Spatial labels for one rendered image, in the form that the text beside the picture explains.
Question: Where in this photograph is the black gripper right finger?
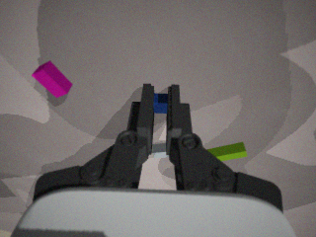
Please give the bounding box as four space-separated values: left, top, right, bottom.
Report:
166 85 283 213

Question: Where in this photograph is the small blue block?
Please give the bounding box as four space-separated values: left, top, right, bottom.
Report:
154 93 168 114

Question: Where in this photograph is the magenta rectangular block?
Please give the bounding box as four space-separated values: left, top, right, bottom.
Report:
32 61 72 98

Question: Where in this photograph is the lime green rod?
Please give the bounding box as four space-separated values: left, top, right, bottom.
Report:
206 142 247 161

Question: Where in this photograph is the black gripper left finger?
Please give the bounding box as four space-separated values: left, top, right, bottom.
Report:
33 84 154 201

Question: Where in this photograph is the grey rectangular block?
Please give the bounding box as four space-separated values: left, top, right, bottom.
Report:
152 143 169 158

